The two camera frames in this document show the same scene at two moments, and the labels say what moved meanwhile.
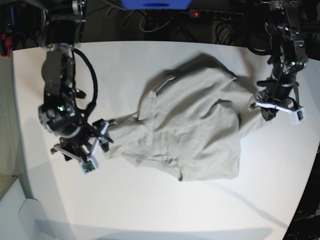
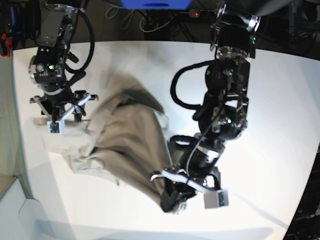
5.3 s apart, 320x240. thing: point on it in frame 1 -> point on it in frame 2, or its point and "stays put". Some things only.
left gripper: (83, 146) -> (55, 109)
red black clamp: (6, 45) stays put
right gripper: (270, 104) -> (172, 194)
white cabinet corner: (22, 218) stays put
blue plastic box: (156, 4) stays put
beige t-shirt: (191, 124) -> (127, 139)
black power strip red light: (223, 15) stays put
